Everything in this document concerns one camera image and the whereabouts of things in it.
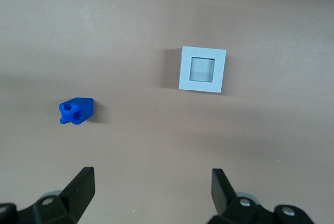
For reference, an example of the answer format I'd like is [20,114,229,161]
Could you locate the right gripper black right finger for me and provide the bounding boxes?
[208,168,316,224]

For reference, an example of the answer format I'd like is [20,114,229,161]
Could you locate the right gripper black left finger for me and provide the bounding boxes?
[0,167,96,224]

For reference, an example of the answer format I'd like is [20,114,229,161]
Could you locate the blue plastic insert part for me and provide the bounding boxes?
[58,97,94,125]

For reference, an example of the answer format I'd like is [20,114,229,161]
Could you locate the gray square base block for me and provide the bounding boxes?
[178,45,227,93]

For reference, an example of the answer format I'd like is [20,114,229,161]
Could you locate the brown table cover sheet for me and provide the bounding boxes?
[0,0,334,224]

